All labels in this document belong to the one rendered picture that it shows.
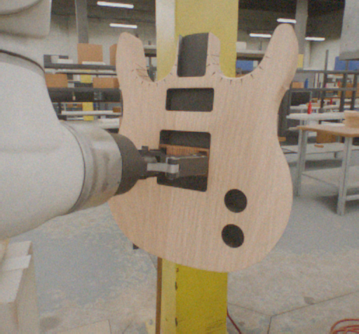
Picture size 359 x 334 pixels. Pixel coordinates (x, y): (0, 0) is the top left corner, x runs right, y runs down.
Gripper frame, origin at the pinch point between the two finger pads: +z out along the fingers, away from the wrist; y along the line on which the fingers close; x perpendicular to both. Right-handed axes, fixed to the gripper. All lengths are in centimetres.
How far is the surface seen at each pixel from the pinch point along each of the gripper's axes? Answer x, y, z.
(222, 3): 58, -23, 69
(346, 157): -6, 26, 312
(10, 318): -17.8, -7.2, -24.6
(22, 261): -14.6, -13.1, -19.5
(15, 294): -15.6, -7.8, -23.8
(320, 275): -91, 17, 198
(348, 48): 21.2, 23.0, 15.4
